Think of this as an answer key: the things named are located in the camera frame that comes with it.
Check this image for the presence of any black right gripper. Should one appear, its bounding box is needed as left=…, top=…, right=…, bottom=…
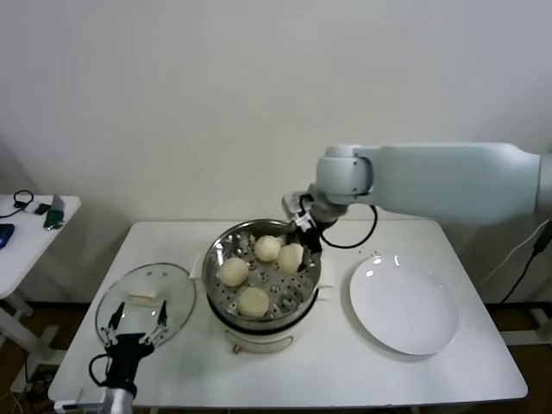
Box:
left=279, top=220, right=323, bottom=274

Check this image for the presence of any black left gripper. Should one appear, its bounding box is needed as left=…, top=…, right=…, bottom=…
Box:
left=99, top=299, right=170, bottom=387

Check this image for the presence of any white steamed baozi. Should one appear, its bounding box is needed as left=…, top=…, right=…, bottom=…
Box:
left=219, top=257, right=251, bottom=288
left=236, top=286, right=271, bottom=319
left=275, top=243, right=305, bottom=273
left=254, top=235, right=282, bottom=263

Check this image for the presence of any round glass pot lid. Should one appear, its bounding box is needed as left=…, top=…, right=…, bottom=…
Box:
left=95, top=261, right=198, bottom=350

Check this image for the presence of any stainless steel steamer basket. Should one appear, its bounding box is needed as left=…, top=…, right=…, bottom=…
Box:
left=190, top=219, right=337, bottom=324

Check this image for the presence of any white electric steamer pot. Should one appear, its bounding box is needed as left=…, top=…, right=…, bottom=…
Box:
left=196, top=275, right=336, bottom=355

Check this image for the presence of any white round plate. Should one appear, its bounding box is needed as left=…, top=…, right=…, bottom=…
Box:
left=343, top=254, right=461, bottom=357

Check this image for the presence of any white side table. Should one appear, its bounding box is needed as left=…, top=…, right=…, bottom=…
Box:
left=0, top=193, right=83, bottom=359

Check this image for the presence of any green handheld device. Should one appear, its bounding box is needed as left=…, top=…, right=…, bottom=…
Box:
left=44, top=208, right=66, bottom=231

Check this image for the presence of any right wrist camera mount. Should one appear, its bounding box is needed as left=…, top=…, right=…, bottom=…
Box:
left=281, top=191, right=315, bottom=232

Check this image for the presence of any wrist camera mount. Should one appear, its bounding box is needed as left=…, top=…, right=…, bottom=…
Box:
left=53, top=387, right=109, bottom=411
left=281, top=191, right=315, bottom=232

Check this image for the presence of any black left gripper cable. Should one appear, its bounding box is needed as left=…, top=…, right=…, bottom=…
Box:
left=89, top=353, right=113, bottom=388

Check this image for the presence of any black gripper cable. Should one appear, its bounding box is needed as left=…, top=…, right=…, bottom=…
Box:
left=318, top=202, right=380, bottom=250
left=89, top=353, right=113, bottom=388

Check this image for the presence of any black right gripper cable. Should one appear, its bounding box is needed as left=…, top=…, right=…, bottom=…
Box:
left=318, top=202, right=380, bottom=250

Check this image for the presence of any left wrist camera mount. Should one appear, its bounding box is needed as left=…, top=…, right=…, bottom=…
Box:
left=53, top=387, right=109, bottom=411

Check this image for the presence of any black looped cable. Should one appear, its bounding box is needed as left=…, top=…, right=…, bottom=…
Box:
left=14, top=189, right=36, bottom=210

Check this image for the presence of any white wall cable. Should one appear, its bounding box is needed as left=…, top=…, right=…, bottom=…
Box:
left=482, top=215, right=552, bottom=284

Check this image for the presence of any black power adapter cable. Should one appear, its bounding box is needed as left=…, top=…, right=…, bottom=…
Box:
left=499, top=223, right=552, bottom=305

